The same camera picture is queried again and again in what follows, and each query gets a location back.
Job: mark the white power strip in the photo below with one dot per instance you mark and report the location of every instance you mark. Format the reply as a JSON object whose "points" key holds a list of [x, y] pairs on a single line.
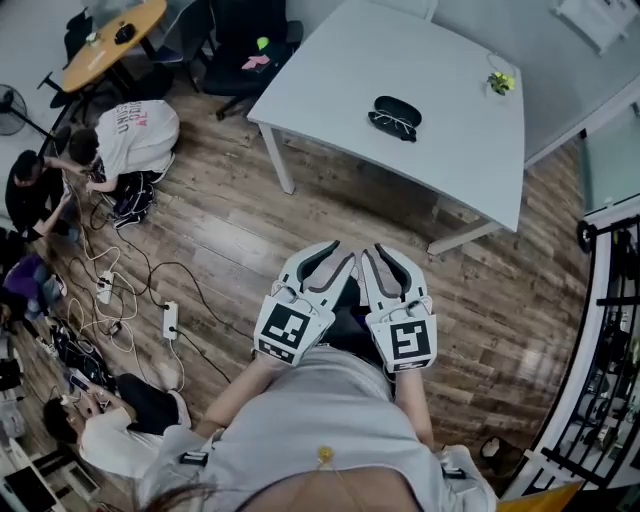
{"points": [[170, 320], [105, 287]]}

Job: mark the small green potted plant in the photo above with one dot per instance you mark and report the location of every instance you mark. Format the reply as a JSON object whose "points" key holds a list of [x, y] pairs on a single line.
{"points": [[501, 82]]}

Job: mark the white slatted rack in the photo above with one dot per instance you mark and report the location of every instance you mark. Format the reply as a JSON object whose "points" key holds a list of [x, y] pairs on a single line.
{"points": [[595, 22]]}

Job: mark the person's right forearm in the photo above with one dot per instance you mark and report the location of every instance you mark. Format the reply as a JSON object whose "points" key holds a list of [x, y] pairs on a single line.
{"points": [[412, 405]]}

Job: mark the black office chair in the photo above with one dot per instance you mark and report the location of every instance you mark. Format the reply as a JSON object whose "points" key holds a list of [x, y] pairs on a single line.
{"points": [[235, 30], [77, 32]]}

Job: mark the yellow board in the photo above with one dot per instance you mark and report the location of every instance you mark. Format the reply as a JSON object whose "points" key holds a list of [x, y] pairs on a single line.
{"points": [[545, 497]]}

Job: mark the person's grey shirt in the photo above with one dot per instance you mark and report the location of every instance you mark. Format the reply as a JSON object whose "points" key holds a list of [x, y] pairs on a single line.
{"points": [[325, 415]]}

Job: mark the black metal shelf rack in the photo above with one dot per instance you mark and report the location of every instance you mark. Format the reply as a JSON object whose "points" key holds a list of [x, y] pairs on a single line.
{"points": [[600, 350]]}

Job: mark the thin metal frame glasses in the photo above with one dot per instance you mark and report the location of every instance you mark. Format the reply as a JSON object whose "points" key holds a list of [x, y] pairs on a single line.
{"points": [[395, 121]]}

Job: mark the oval wooden table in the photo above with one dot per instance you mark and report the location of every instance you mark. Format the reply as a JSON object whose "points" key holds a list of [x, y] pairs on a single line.
{"points": [[112, 47]]}

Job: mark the dark shoe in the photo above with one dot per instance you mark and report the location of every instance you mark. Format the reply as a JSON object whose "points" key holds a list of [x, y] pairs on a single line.
{"points": [[494, 448]]}

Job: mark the person's left forearm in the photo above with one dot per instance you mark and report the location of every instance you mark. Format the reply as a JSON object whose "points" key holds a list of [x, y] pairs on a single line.
{"points": [[235, 395]]}

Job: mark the pink cloth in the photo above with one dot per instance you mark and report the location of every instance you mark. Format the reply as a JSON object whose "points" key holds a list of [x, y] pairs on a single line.
{"points": [[255, 62]]}

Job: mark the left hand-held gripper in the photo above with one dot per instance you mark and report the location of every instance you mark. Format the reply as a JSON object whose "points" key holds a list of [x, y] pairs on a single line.
{"points": [[280, 325]]}

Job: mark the small white potted plant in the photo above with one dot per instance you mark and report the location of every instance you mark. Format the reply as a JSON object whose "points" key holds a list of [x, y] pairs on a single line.
{"points": [[91, 39]]}

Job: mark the person's dark trousers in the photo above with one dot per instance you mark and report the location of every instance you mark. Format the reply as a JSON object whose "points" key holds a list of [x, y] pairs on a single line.
{"points": [[347, 320]]}

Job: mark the white square table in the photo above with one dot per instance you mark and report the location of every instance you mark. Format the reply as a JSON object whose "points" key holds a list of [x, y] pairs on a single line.
{"points": [[380, 60]]}

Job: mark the black glasses case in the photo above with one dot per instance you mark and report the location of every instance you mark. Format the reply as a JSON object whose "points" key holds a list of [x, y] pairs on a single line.
{"points": [[400, 107]]}

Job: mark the black standing fan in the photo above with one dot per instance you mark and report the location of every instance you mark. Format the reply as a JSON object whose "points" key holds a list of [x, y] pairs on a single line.
{"points": [[10, 110]]}

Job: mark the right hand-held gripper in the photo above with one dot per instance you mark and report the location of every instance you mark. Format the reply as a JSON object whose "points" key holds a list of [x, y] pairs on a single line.
{"points": [[410, 340]]}

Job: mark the small black case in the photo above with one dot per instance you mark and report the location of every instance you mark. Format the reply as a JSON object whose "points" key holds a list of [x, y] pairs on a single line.
{"points": [[124, 33]]}

